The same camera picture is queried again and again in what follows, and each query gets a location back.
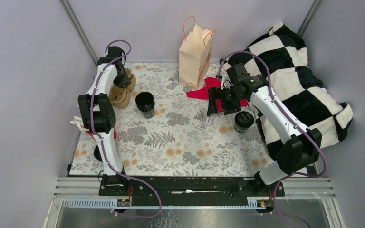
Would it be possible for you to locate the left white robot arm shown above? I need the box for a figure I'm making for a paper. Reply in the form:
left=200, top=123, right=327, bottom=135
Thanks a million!
left=77, top=46, right=131, bottom=195

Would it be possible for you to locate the red cloth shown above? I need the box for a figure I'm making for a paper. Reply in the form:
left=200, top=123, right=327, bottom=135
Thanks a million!
left=186, top=77, right=248, bottom=112

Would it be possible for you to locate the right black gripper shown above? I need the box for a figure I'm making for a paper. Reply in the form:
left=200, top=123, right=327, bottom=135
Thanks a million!
left=206, top=86, right=245, bottom=117

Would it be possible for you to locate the beige paper bag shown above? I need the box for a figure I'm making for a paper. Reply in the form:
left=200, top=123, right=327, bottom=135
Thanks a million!
left=179, top=15, right=215, bottom=89

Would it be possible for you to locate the dark translucent coffee cup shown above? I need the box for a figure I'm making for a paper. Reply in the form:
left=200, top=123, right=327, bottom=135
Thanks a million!
left=234, top=124, right=249, bottom=133

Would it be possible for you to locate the brown pulp cup carrier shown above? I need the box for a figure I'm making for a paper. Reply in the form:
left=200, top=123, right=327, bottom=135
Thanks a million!
left=108, top=68, right=136, bottom=108

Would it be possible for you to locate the black ribbed cup stack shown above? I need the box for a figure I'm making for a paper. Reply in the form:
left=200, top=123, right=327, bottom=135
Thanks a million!
left=135, top=92, right=155, bottom=118

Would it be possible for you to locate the red ribbed cup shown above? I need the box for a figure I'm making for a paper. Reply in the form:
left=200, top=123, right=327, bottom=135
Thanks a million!
left=86, top=129, right=117, bottom=140

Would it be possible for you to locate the black cup lid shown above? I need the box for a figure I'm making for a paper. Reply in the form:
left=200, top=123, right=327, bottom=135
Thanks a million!
left=234, top=111, right=254, bottom=128

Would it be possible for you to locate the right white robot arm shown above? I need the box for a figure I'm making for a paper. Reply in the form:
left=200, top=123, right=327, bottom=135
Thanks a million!
left=207, top=64, right=322, bottom=196

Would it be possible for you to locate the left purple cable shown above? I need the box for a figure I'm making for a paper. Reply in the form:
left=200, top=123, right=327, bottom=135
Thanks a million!
left=89, top=39, right=163, bottom=219

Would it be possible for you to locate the black white checkered blanket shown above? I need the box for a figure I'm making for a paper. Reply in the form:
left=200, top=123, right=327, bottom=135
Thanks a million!
left=220, top=22, right=353, bottom=149

